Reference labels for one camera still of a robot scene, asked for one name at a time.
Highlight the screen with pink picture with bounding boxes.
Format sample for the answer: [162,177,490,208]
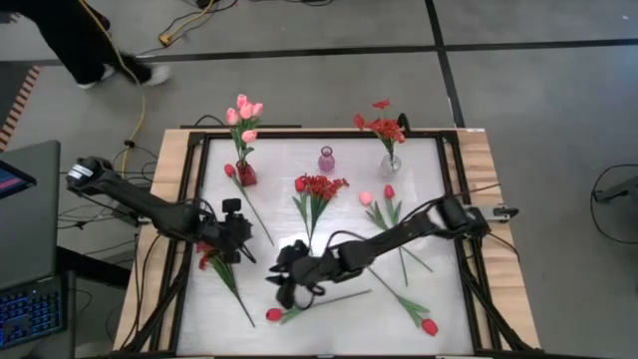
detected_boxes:
[0,160,38,200]

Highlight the red glass vase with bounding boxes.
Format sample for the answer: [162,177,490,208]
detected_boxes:
[235,159,258,188]

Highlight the black mat with striped edge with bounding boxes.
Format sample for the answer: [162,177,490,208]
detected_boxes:
[0,64,42,153]

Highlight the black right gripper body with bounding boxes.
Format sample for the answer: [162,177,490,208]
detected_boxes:
[275,238,334,296]

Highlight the silver metal bracket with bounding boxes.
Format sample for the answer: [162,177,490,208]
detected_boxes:
[490,202,520,223]

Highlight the clear crystal glass vase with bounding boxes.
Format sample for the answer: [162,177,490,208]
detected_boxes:
[379,153,404,180]

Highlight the keyboard with coloured backlight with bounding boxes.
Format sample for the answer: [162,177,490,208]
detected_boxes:
[0,276,69,350]

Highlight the purple glass vase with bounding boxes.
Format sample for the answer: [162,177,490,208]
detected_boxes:
[317,145,337,174]

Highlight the grey laptop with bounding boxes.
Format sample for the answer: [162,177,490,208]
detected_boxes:
[0,141,62,291]

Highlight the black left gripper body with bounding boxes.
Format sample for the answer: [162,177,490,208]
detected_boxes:
[197,197,254,264]

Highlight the person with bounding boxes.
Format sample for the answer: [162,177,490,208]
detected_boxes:
[17,0,171,91]

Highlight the black aluminium table frame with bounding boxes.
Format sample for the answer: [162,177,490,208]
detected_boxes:
[114,128,544,359]

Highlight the black cable loop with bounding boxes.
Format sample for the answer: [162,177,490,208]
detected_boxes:
[590,163,638,246]

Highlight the yellow cable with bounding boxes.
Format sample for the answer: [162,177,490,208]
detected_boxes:
[77,0,147,174]

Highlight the yellow plug with cable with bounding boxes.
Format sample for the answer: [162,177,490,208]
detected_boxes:
[158,0,220,47]

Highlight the grey stand foot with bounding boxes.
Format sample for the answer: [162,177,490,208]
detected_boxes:
[592,175,638,204]

